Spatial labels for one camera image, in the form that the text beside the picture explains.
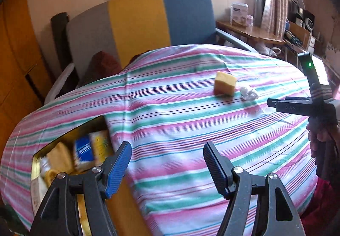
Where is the person's red clothing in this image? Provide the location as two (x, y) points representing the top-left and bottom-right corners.
(300, 178), (340, 236)

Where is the white yellow green packet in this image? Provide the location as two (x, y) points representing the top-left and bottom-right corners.
(90, 130), (115, 165)

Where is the person's right hand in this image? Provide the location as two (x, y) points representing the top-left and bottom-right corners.
(306, 119), (329, 158)

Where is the yellow sponge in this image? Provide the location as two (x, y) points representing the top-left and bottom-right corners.
(214, 71), (237, 96)
(46, 142), (73, 175)

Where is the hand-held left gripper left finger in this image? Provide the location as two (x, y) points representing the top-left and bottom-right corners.
(30, 141), (132, 236)

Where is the wooden wardrobe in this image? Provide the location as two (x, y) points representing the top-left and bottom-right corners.
(0, 0), (54, 130)

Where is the green cream medicine box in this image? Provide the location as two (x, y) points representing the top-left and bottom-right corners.
(31, 175), (49, 210)

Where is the white cardboard box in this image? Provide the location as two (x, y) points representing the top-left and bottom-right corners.
(230, 3), (249, 26)

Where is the wooden side table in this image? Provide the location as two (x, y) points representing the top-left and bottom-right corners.
(216, 20), (286, 48)

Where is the white cable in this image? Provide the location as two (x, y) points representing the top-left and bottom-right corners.
(266, 46), (283, 56)

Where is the gold rectangular tin box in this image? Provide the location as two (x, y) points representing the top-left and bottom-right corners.
(30, 115), (153, 236)

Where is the blue white tissue pack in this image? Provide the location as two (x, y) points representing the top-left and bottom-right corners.
(73, 135), (95, 170)

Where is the black audio equipment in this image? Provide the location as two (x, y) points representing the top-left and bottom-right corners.
(288, 0), (316, 29)

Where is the small clear plastic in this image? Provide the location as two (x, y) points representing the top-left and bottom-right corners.
(240, 86), (259, 101)

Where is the brown cardboard box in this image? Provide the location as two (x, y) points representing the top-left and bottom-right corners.
(285, 21), (312, 51)

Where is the grey yellow blue chair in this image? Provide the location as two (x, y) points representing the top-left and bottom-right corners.
(44, 0), (253, 101)

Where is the striped pink green tablecloth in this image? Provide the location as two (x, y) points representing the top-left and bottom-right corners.
(0, 44), (330, 236)

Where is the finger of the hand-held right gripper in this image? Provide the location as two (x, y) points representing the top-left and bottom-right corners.
(267, 96), (311, 117)

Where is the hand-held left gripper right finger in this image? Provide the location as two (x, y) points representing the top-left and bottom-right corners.
(203, 142), (306, 236)

